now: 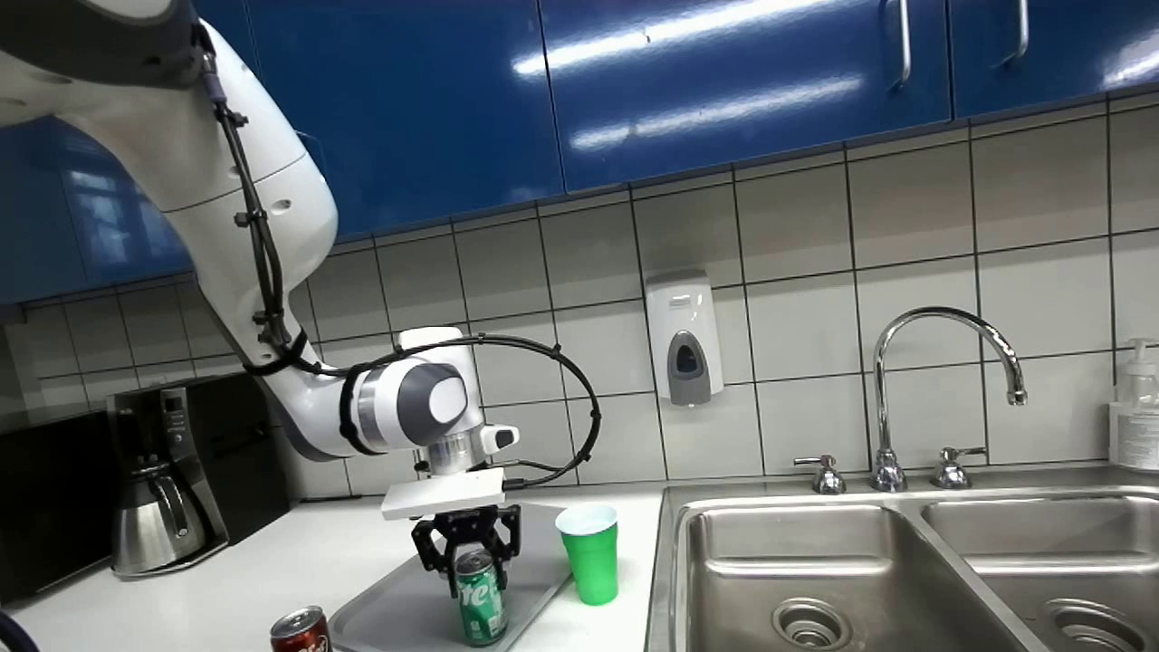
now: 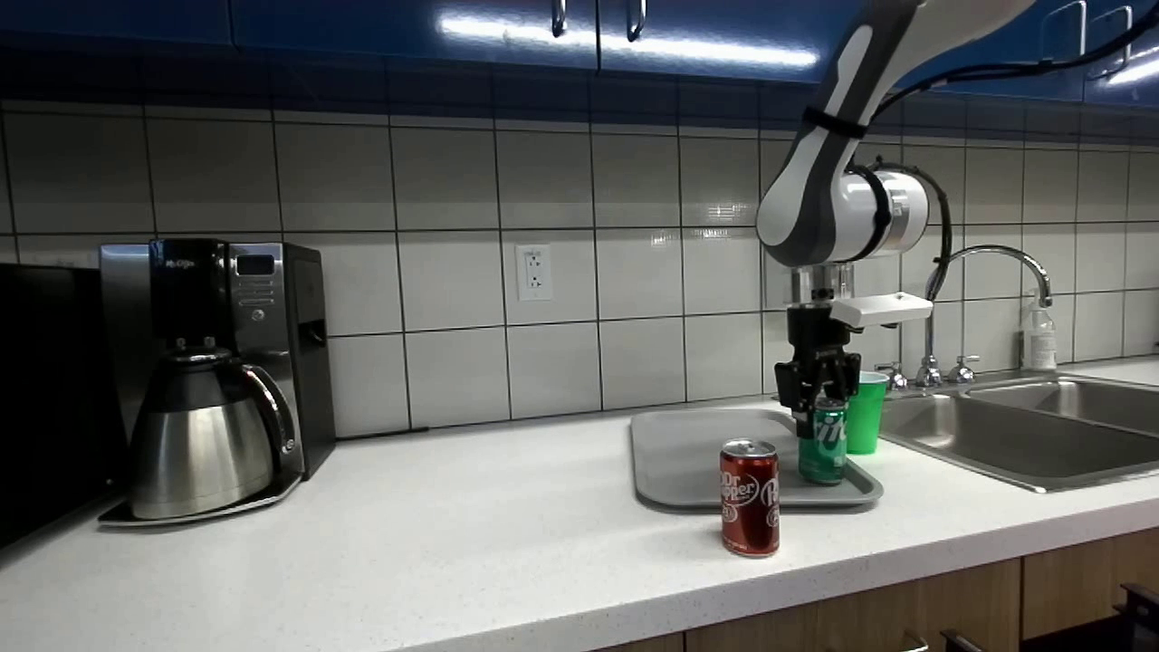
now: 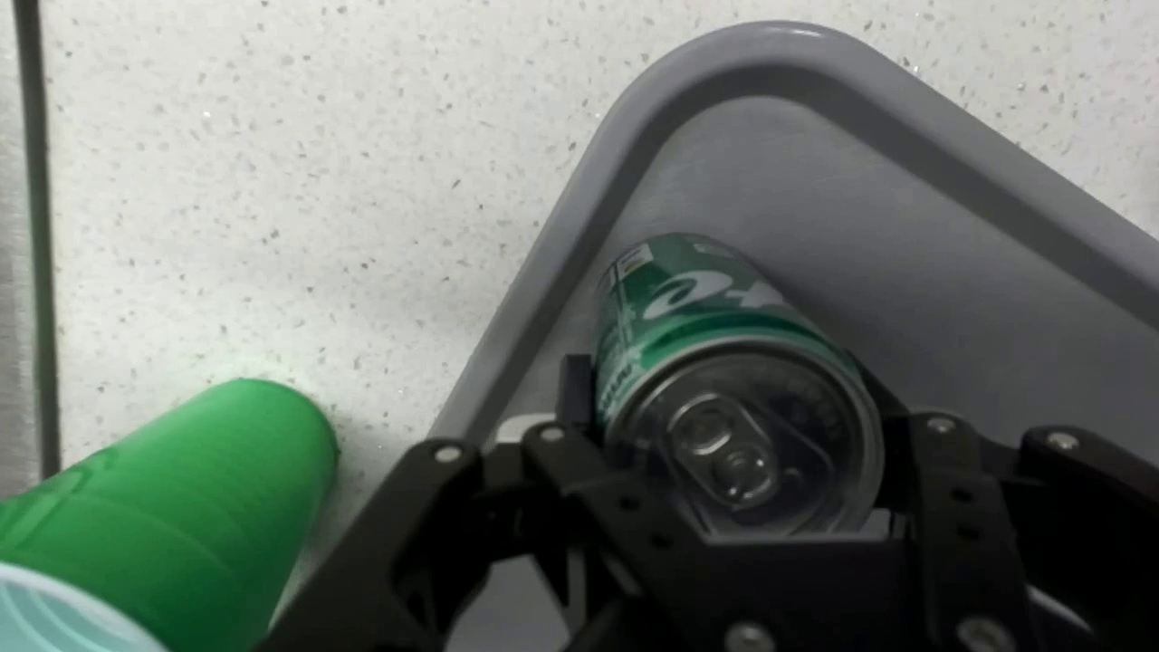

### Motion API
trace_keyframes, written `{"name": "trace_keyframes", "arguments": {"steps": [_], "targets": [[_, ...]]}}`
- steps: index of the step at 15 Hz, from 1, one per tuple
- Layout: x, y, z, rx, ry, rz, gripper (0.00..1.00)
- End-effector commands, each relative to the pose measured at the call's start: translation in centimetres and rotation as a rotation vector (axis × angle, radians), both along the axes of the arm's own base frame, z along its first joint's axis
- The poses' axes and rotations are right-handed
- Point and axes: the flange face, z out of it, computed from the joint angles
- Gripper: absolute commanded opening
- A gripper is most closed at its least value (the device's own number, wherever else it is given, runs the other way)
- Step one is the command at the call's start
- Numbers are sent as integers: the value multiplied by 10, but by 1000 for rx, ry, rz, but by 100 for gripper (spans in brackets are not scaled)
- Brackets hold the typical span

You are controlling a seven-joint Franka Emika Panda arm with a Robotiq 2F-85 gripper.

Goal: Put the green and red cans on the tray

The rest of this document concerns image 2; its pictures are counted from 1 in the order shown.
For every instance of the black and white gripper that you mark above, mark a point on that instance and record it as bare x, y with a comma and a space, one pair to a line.
821, 331

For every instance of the green soda can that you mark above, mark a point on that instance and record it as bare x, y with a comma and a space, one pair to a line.
828, 447

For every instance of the red soda can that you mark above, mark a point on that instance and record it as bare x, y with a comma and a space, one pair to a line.
750, 503

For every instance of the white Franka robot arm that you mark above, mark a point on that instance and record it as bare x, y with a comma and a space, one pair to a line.
835, 205

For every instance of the grey plastic tray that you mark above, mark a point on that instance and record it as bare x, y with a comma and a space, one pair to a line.
699, 465

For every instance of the green plastic cup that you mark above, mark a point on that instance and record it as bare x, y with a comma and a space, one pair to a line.
866, 421

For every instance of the stainless steel double sink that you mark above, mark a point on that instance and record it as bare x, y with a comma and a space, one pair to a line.
1036, 430

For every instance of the chrome gooseneck faucet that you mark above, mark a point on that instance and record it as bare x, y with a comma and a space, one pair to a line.
990, 251

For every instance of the clear soap pump bottle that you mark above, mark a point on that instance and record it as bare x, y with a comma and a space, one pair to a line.
1041, 347

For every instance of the wooden base cabinets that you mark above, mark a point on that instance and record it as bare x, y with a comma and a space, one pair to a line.
916, 609

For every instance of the black steel coffee maker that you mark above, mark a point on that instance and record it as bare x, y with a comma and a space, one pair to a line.
275, 329

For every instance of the stainless steel coffee carafe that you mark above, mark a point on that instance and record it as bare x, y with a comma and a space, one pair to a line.
202, 455

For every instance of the black microwave oven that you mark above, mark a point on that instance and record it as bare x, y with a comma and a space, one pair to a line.
55, 399

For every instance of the white wall power outlet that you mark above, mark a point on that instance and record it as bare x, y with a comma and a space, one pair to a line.
535, 275

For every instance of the blue wall cabinets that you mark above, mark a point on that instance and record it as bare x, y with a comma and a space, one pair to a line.
303, 39

